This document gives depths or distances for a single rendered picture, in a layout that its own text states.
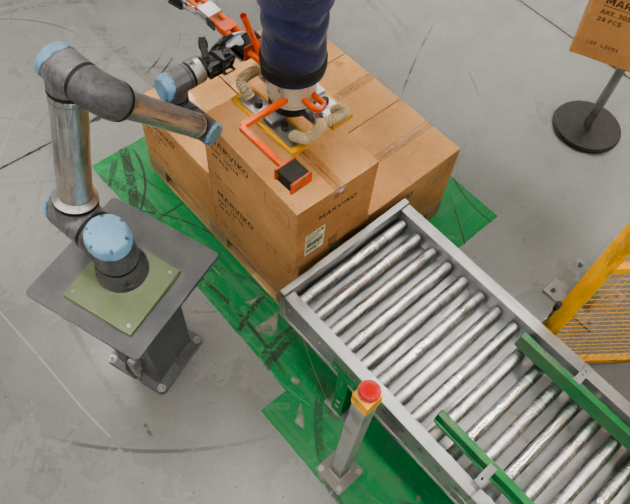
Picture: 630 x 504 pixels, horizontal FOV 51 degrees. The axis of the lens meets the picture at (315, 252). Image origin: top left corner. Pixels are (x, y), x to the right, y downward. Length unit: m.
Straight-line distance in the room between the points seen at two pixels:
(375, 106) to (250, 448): 1.68
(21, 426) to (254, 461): 1.02
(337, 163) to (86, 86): 1.02
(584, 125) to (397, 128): 1.43
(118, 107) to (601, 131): 3.05
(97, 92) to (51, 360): 1.68
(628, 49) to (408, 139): 1.18
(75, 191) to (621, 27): 2.58
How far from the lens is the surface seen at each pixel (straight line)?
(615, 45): 3.64
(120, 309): 2.40
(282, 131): 2.31
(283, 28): 2.04
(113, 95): 1.87
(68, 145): 2.08
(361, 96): 3.28
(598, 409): 2.62
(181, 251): 2.50
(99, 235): 2.23
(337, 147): 2.53
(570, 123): 4.21
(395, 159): 3.05
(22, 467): 3.14
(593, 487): 2.68
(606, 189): 4.02
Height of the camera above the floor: 2.88
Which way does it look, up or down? 59 degrees down
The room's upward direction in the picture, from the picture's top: 6 degrees clockwise
